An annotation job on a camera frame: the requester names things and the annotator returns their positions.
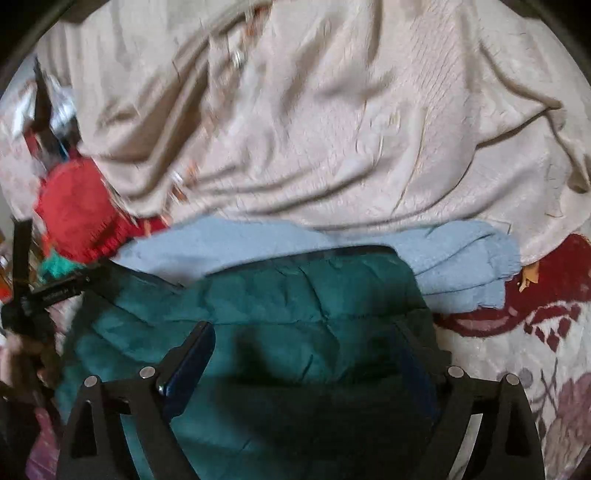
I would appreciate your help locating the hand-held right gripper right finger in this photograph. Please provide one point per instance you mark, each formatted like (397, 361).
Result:
(422, 371)

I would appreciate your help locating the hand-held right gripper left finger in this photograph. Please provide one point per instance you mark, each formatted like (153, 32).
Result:
(184, 364)

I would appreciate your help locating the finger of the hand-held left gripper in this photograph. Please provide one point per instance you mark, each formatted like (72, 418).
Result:
(22, 258)
(44, 110)

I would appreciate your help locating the green quilted jacket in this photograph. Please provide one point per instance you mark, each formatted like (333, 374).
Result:
(277, 300)

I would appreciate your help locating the green cloth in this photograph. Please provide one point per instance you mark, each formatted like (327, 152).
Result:
(57, 268)

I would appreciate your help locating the red heart pillow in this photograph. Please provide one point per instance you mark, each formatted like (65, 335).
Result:
(74, 207)

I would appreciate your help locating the floral bedspread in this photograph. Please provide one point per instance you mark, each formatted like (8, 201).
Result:
(531, 332)

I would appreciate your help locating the light blue cloth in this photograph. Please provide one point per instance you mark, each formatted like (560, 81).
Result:
(461, 263)

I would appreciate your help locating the beige patterned blanket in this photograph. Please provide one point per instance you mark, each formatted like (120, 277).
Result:
(323, 115)

